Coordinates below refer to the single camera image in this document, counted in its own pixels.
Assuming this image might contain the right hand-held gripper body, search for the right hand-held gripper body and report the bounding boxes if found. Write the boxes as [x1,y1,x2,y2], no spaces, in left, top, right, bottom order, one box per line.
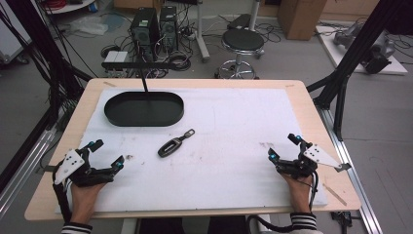
[275,142,353,180]

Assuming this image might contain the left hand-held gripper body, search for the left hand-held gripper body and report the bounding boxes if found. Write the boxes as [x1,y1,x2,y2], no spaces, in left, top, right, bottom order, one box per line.
[53,147,115,188]

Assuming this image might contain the black car key fob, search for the black car key fob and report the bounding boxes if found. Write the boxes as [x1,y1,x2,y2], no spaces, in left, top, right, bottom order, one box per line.
[157,128,197,159]

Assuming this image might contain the black oval tray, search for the black oval tray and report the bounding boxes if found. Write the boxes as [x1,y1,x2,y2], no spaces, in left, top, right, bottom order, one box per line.
[103,91,185,128]

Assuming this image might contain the person's left hand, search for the person's left hand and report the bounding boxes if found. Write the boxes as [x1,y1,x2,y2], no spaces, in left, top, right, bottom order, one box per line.
[69,181,109,226]

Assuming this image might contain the person's right hand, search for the person's right hand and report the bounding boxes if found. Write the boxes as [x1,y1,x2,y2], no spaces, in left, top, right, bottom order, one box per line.
[280,172,316,215]

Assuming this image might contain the thin wooden stick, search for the thin wooden stick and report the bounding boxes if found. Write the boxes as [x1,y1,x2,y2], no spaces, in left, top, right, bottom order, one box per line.
[321,182,349,208]

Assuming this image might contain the white table mat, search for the white table mat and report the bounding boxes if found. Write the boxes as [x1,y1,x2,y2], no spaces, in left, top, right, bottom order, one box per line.
[54,87,329,215]

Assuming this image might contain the black clamp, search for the black clamp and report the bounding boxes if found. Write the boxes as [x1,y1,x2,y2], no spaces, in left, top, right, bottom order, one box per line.
[330,210,355,230]

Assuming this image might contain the white box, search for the white box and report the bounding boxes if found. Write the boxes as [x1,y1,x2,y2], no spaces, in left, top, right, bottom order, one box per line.
[102,50,130,64]

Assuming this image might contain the black T-shaped stand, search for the black T-shaped stand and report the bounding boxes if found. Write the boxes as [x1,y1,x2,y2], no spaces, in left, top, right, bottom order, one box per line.
[100,60,183,94]

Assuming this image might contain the person's dark trouser legs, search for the person's dark trouser legs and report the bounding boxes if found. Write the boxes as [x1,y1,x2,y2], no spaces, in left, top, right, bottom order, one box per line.
[138,215,248,234]

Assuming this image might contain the white floor board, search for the white floor board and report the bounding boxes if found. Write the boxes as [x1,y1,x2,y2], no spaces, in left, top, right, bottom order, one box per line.
[315,24,409,76]

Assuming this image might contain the black round stool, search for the black round stool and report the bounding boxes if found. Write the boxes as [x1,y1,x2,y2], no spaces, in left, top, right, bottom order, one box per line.
[213,27,266,80]

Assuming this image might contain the grey robot device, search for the grey robot device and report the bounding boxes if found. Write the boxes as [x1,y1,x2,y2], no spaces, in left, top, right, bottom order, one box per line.
[333,21,396,75]

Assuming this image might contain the clear plastic sheet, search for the clear plastic sheet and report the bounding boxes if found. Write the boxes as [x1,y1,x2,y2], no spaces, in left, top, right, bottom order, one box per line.
[68,15,110,37]

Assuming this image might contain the brown cardboard box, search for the brown cardboard box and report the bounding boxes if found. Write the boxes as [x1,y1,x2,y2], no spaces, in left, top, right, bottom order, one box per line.
[277,0,328,42]

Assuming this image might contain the large black computer tower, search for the large black computer tower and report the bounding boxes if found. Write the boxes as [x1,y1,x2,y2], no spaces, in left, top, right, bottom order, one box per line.
[129,7,161,62]

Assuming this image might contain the slim black computer tower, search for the slim black computer tower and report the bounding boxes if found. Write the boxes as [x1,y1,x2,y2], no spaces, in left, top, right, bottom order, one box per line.
[159,5,179,54]

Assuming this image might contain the grey metal stand leg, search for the grey metal stand leg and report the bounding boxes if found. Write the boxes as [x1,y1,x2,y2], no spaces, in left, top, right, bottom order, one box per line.
[194,0,211,63]

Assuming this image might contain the left hand-held gripper black cable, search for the left hand-held gripper black cable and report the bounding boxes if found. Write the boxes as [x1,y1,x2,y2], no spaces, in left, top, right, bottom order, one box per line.
[52,164,73,224]

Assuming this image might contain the aluminium rail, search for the aluminium rail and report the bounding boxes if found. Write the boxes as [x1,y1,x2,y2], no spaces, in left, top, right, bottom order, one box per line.
[319,106,385,234]
[0,127,58,215]

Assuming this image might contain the black metal frame stand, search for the black metal frame stand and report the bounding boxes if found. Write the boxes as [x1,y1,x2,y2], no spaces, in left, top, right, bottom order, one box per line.
[0,0,94,193]
[306,0,413,142]

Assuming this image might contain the coiled black cable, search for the coiled black cable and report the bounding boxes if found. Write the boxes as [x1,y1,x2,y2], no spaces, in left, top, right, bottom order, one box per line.
[167,51,193,72]

